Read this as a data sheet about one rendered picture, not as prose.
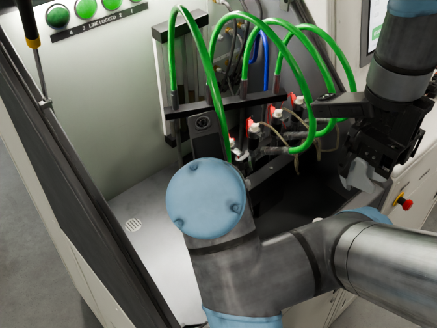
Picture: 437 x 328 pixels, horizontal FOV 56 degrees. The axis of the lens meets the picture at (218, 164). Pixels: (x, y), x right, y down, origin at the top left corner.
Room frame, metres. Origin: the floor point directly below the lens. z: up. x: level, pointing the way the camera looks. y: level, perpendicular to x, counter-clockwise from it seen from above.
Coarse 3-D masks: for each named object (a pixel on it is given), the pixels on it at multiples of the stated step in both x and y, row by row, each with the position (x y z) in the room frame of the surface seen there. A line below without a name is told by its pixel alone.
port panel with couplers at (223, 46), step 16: (208, 0) 1.01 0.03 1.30; (224, 0) 1.05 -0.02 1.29; (208, 32) 1.01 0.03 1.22; (224, 32) 1.05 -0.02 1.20; (240, 32) 1.09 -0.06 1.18; (208, 48) 1.01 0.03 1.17; (224, 48) 1.05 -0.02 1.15; (240, 48) 1.09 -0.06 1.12; (224, 64) 1.05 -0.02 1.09; (240, 64) 1.09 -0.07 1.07
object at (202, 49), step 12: (180, 12) 0.70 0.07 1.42; (168, 24) 0.80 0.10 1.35; (192, 24) 0.64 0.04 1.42; (168, 36) 0.81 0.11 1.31; (168, 48) 0.82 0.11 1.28; (204, 48) 0.60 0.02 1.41; (168, 60) 0.83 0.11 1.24; (204, 60) 0.58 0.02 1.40; (216, 84) 0.55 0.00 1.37; (216, 96) 0.53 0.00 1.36; (216, 108) 0.52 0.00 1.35; (228, 144) 0.49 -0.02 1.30; (228, 156) 0.48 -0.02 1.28
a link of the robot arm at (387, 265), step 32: (320, 224) 0.27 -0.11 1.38; (352, 224) 0.25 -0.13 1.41; (384, 224) 0.24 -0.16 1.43; (320, 256) 0.23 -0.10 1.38; (352, 256) 0.21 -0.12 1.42; (384, 256) 0.18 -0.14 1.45; (416, 256) 0.17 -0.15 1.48; (320, 288) 0.21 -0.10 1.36; (352, 288) 0.19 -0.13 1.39; (384, 288) 0.16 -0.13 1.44; (416, 288) 0.15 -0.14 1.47; (416, 320) 0.13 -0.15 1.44
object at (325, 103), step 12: (324, 96) 0.53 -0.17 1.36; (336, 96) 0.52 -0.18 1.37; (348, 96) 0.51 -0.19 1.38; (360, 96) 0.49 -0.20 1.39; (312, 108) 0.52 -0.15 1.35; (324, 108) 0.50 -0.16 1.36; (336, 108) 0.49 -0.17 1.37; (348, 108) 0.48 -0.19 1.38; (360, 108) 0.46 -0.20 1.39; (372, 108) 0.45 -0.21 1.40
